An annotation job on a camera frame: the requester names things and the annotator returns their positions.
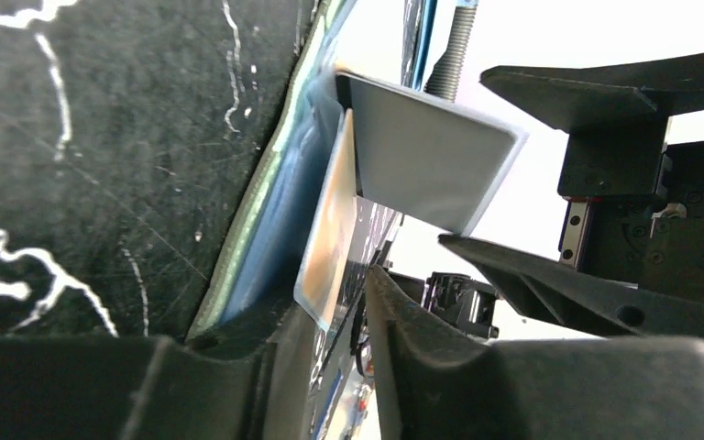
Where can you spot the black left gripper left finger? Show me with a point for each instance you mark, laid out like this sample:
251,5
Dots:
248,379

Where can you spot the orange VIP credit card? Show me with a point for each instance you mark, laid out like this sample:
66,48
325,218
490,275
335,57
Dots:
323,263

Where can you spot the grey card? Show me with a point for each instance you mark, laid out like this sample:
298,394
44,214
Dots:
425,157

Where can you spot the green card holder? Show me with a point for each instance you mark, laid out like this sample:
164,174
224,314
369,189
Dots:
265,233

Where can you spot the blue card holder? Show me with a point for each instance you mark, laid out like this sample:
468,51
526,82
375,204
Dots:
418,21

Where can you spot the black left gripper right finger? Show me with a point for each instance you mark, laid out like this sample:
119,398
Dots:
434,382

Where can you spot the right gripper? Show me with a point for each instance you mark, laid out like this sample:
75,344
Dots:
632,248

